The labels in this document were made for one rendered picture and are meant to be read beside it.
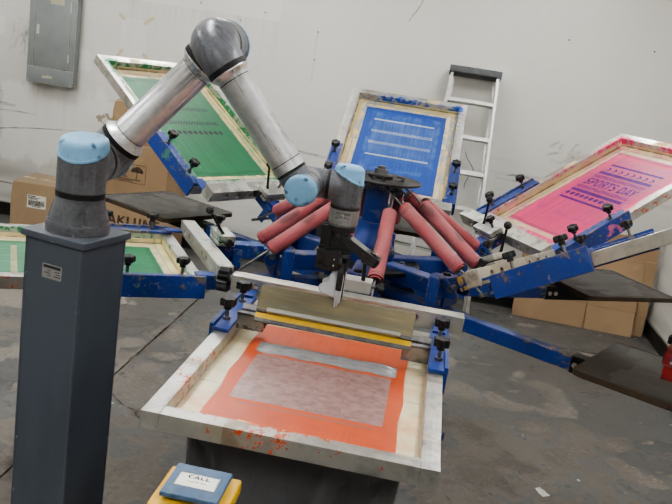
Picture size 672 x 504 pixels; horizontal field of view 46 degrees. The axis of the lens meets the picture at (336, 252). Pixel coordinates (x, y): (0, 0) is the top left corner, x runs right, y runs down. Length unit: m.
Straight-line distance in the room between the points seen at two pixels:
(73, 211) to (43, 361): 0.38
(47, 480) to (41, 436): 0.12
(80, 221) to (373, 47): 4.39
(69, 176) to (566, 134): 4.70
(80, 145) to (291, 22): 4.40
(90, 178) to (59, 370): 0.47
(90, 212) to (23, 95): 5.05
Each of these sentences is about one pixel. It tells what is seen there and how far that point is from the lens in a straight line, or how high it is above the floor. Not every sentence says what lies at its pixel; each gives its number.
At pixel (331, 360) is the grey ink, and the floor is 0.96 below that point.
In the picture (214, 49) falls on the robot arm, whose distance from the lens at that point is 1.84.
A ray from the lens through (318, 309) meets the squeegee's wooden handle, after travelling 2.03.
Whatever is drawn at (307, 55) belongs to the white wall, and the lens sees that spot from 6.17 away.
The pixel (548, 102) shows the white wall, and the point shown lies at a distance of 6.13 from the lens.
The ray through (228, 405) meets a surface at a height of 0.95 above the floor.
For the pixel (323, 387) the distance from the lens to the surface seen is 1.87.
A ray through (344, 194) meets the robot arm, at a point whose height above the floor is 1.38.
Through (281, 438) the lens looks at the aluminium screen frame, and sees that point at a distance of 1.54.
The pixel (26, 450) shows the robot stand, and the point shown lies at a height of 0.62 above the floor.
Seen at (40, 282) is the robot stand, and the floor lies 1.08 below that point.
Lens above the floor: 1.70
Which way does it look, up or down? 14 degrees down
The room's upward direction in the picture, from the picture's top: 9 degrees clockwise
